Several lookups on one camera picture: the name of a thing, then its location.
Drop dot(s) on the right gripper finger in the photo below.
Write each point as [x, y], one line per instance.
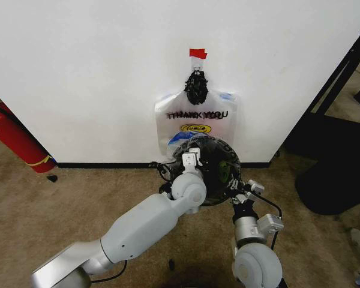
[255, 187]
[239, 196]

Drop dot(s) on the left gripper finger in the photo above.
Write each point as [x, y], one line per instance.
[204, 163]
[195, 150]

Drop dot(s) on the round black trash bin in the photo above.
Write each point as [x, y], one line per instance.
[219, 150]

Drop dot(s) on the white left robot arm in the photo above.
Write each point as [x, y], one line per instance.
[144, 222]

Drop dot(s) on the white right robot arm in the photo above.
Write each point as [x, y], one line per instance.
[255, 264]

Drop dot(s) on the white thank you plastic bag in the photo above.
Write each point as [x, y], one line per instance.
[174, 126]

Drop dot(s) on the bunched black garbage bag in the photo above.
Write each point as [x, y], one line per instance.
[195, 88]

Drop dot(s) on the round black base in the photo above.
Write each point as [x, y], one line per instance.
[333, 186]

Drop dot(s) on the black baseboard strip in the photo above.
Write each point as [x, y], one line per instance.
[108, 164]

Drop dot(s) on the red tape strip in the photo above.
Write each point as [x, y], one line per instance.
[198, 53]

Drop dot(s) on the small black floor scrap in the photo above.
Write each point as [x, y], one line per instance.
[51, 178]

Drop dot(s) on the red fire extinguisher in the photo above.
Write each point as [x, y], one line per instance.
[15, 135]

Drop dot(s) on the clear wall hook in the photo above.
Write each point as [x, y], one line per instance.
[198, 64]

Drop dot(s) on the black metal frame stand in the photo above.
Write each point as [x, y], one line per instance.
[336, 90]

